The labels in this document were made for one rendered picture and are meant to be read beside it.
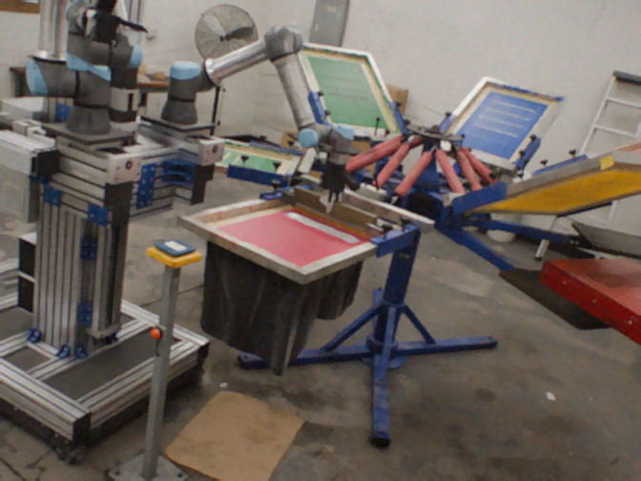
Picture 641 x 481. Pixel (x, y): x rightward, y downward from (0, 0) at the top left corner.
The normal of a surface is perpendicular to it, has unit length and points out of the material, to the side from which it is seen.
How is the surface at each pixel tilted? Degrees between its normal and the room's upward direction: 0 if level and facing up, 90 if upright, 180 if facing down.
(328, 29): 90
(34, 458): 0
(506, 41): 90
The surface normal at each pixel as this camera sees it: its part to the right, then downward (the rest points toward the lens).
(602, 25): -0.56, 0.18
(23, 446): 0.18, -0.92
